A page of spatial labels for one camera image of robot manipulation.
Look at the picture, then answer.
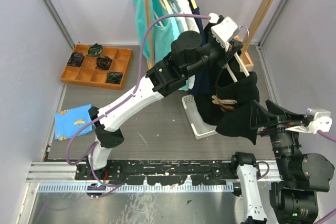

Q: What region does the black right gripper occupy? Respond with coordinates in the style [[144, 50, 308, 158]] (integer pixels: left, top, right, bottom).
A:
[[250, 97, 309, 178]]

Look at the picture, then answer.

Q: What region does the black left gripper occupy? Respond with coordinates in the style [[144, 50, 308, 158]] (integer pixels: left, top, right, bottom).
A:
[[184, 28, 244, 79]]

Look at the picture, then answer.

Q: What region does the cream plastic hanger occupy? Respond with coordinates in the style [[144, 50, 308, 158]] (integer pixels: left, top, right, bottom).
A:
[[225, 25, 251, 82]]

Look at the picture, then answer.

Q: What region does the black printed t shirt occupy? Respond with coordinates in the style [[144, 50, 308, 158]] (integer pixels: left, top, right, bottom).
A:
[[193, 57, 260, 145]]

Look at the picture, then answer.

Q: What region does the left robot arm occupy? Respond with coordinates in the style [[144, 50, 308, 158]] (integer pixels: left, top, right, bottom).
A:
[[86, 29, 243, 180]]

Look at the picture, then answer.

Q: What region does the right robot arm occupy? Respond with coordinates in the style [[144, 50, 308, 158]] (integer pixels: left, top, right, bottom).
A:
[[228, 100, 335, 223]]

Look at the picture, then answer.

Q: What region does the navy hanging t shirt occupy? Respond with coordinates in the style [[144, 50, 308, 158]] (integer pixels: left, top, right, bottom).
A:
[[185, 0, 210, 97]]

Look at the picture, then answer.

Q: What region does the teal hanging t shirt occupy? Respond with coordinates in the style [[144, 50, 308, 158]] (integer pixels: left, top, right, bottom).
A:
[[132, 0, 181, 62]]

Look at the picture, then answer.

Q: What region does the white hanging t shirt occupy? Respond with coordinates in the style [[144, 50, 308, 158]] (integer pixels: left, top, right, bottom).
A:
[[176, 0, 200, 33]]

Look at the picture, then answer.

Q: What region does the white perforated plastic basket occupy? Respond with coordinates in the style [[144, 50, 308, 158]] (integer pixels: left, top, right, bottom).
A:
[[182, 94, 217, 140]]

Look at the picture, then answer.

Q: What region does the rolled dark sock bottom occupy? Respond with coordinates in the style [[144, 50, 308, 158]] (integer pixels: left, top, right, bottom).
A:
[[106, 71, 123, 84]]

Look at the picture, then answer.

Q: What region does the rolled dark sock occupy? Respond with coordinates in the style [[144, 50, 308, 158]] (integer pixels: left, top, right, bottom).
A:
[[106, 71, 123, 84], [96, 56, 112, 70], [67, 52, 85, 67], [87, 43, 103, 57]]

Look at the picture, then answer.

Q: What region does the wooden clothes rack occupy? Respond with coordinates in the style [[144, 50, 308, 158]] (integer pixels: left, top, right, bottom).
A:
[[140, 0, 289, 72]]

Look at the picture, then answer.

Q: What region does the rolled dark sock middle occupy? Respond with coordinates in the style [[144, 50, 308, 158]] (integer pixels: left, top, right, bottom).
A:
[[96, 56, 112, 70]]

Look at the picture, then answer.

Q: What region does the rolled dark sock top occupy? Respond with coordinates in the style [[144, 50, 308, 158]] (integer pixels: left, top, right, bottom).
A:
[[87, 43, 103, 57]]

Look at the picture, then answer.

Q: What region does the wooden compartment tray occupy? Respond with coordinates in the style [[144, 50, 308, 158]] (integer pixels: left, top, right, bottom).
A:
[[60, 44, 133, 90]]

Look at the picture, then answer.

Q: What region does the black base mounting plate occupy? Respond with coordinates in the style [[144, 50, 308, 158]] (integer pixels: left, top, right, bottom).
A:
[[75, 158, 238, 186]]

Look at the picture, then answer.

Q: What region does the rolled dark sock left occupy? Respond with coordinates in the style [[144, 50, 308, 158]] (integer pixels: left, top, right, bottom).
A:
[[67, 52, 85, 67]]

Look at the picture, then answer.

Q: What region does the blue folded cloth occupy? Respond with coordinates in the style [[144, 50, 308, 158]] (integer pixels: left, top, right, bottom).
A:
[[55, 104, 92, 141]]

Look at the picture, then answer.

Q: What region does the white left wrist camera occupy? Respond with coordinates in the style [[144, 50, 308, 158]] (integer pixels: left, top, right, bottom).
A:
[[211, 16, 240, 51]]

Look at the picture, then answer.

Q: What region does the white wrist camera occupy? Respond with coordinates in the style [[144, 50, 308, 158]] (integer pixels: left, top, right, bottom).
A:
[[211, 16, 240, 51], [286, 108, 332, 134]]

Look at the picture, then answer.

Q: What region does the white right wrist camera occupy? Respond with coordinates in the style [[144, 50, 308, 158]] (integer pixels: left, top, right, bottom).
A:
[[286, 108, 332, 134]]

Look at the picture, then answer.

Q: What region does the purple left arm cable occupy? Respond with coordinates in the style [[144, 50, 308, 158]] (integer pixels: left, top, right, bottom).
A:
[[65, 14, 213, 198]]

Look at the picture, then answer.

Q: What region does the white slotted cable duct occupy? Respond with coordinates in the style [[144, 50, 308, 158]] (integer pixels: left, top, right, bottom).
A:
[[37, 182, 234, 194]]

